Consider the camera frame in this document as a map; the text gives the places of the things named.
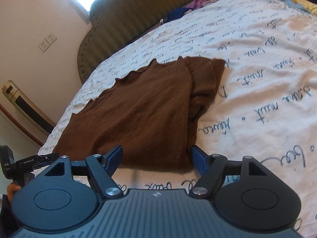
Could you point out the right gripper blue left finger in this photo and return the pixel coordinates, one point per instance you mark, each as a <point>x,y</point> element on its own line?
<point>99,165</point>

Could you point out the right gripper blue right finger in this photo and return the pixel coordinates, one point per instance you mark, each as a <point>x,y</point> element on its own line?
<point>203,162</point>

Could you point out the brown knit sweater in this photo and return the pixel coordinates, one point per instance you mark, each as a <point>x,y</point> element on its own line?
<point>152,113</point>

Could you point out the person's left hand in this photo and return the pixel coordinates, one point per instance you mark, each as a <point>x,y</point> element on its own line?
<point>11,190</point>

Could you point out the white script-print bed sheet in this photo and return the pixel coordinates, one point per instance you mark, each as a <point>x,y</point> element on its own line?
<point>266,103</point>

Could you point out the gold black tower appliance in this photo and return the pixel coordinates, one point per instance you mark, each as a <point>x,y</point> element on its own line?
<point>27,108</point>

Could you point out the blue cloth on bed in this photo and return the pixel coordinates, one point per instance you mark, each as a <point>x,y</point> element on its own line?
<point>176,14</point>

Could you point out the olive green upholstered headboard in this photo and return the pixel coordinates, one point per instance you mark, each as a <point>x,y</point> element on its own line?
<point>116,23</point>

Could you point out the purple garment on bed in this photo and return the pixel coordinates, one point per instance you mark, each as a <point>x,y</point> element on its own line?
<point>198,4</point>

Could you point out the double white wall socket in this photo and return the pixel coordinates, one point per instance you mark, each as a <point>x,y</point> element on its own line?
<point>46,42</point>

